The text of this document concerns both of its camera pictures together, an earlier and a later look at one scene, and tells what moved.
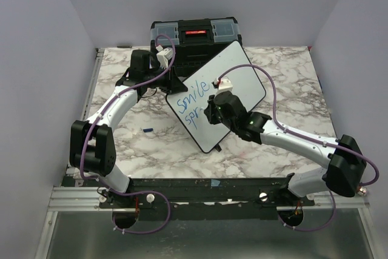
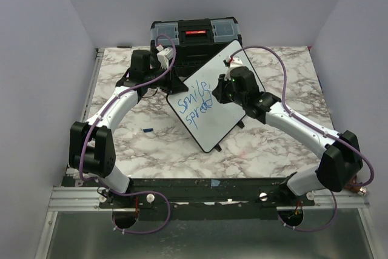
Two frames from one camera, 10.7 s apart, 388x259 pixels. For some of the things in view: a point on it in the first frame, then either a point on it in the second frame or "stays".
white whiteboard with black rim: (231, 68) stays
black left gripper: (173, 84) stays
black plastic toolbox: (196, 42) stays
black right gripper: (208, 111) -> (218, 91)
